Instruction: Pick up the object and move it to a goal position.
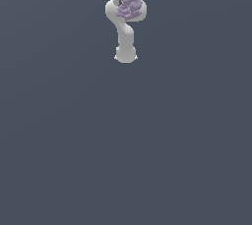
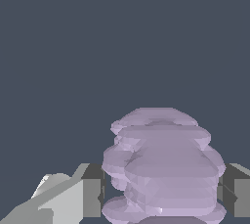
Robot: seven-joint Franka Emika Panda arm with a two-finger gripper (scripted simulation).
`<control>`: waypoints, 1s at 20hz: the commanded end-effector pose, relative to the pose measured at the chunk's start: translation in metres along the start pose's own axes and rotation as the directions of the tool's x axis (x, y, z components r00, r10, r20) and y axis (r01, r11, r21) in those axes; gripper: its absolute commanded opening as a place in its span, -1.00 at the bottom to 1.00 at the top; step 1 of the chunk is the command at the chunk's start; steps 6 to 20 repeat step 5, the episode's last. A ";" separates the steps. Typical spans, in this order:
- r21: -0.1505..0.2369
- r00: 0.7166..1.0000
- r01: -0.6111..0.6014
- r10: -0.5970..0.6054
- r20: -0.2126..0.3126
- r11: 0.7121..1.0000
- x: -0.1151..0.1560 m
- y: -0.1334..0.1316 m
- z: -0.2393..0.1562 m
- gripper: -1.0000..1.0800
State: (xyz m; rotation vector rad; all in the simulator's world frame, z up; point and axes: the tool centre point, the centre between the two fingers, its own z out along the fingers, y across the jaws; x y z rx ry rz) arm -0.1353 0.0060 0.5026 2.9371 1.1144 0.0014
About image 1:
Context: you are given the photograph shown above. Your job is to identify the lumpy purple object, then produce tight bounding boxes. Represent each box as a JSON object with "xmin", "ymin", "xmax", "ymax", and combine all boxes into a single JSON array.
[{"xmin": 114, "ymin": 0, "xmax": 144, "ymax": 21}]

